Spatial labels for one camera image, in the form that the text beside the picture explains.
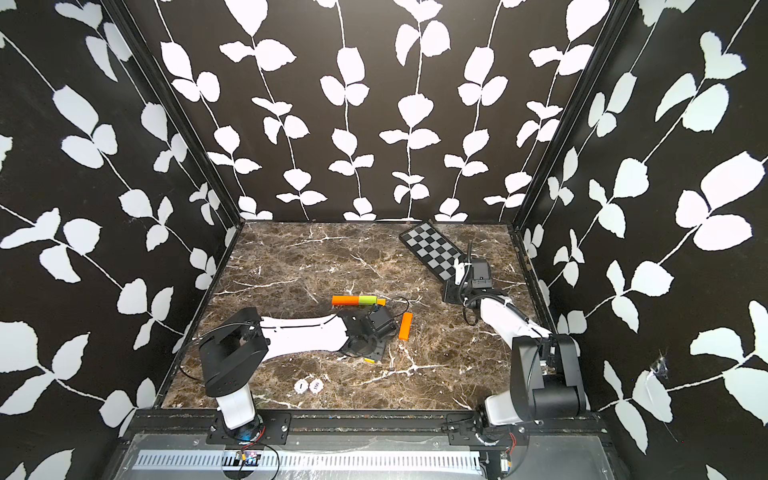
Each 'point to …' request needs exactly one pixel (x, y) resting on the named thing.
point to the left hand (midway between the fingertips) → (381, 346)
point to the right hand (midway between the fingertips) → (444, 284)
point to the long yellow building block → (369, 360)
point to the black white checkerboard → (436, 251)
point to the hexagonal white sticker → (316, 385)
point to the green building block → (367, 300)
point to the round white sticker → (301, 386)
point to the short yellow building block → (382, 302)
